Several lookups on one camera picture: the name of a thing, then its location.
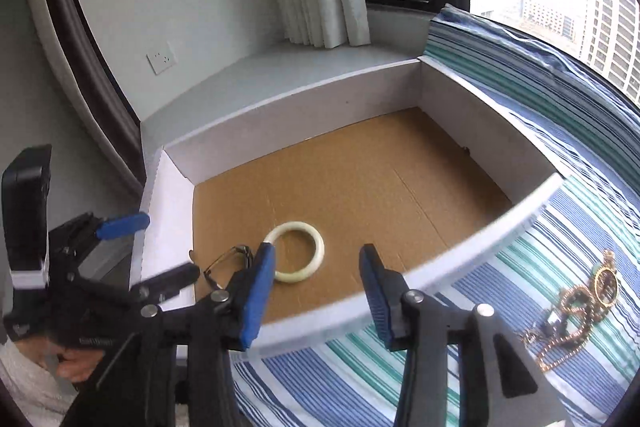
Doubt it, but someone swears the pale green jade bangle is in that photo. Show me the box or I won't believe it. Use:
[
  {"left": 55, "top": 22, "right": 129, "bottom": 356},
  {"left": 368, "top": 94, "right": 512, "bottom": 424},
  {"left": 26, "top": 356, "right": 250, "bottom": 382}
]
[{"left": 265, "top": 221, "right": 326, "bottom": 284}]

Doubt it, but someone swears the gold pearl bead necklace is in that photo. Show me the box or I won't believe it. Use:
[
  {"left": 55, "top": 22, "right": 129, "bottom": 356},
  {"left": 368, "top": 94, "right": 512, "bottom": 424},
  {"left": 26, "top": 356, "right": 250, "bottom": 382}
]
[{"left": 519, "top": 300, "right": 599, "bottom": 373}]

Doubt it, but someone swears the white sleeve left forearm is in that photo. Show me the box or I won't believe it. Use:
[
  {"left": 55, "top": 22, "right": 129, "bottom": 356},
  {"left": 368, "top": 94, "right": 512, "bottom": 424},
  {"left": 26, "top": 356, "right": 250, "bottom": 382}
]
[{"left": 1, "top": 340, "right": 76, "bottom": 413}]

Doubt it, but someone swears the white cardboard box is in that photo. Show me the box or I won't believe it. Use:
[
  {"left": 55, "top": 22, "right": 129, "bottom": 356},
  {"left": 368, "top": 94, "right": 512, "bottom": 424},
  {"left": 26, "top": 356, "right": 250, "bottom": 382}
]
[{"left": 130, "top": 57, "right": 565, "bottom": 357}]

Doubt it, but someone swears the white wall socket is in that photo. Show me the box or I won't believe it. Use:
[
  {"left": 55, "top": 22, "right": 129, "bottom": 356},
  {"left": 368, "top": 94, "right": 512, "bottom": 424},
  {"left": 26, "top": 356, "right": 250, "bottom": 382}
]
[{"left": 146, "top": 42, "right": 176, "bottom": 76}]

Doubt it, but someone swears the blue green striped bedsheet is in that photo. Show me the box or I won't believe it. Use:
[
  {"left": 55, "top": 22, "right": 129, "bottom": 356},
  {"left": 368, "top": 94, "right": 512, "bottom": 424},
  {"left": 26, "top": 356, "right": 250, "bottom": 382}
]
[{"left": 229, "top": 3, "right": 640, "bottom": 427}]

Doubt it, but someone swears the person's left hand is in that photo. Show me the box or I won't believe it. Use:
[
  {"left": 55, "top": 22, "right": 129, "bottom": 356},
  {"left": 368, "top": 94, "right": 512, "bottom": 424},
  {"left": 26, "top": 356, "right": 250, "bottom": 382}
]
[{"left": 15, "top": 336, "right": 105, "bottom": 384}]

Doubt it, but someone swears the dark wristwatch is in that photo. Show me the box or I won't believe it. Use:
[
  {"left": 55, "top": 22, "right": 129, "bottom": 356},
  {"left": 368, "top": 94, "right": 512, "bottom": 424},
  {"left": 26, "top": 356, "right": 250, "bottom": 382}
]
[{"left": 189, "top": 244, "right": 254, "bottom": 295}]

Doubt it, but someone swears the gold bangle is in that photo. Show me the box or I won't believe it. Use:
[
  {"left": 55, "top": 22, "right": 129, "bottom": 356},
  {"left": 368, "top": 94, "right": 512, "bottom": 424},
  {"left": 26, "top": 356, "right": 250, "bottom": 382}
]
[{"left": 592, "top": 267, "right": 620, "bottom": 309}]

